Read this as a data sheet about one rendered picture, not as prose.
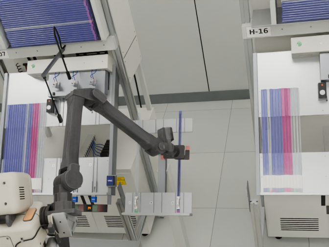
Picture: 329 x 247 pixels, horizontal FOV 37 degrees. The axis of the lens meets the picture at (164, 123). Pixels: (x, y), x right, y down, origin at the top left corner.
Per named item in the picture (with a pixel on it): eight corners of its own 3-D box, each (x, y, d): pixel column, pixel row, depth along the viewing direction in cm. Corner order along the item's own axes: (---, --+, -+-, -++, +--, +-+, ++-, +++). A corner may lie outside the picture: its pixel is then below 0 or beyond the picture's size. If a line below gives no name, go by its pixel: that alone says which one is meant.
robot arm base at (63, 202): (43, 215, 180) (74, 212, 178) (43, 194, 182) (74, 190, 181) (52, 218, 188) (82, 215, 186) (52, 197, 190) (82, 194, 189)
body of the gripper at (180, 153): (164, 145, 237) (160, 142, 230) (185, 145, 234) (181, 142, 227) (164, 159, 235) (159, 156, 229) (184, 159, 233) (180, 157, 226)
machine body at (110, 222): (152, 240, 322) (130, 169, 287) (55, 238, 340) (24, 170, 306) (170, 174, 373) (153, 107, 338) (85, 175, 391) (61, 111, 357)
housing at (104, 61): (116, 75, 277) (107, 68, 264) (39, 81, 290) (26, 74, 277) (117, 61, 278) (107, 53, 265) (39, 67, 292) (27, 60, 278)
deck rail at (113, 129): (115, 195, 262) (110, 194, 256) (111, 195, 263) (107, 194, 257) (119, 67, 276) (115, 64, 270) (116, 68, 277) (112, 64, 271)
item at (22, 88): (114, 125, 270) (110, 123, 265) (9, 129, 288) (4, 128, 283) (116, 68, 277) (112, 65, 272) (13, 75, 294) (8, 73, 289)
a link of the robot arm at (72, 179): (62, 88, 206) (73, 79, 198) (90, 97, 213) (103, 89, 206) (51, 192, 188) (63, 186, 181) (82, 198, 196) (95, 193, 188)
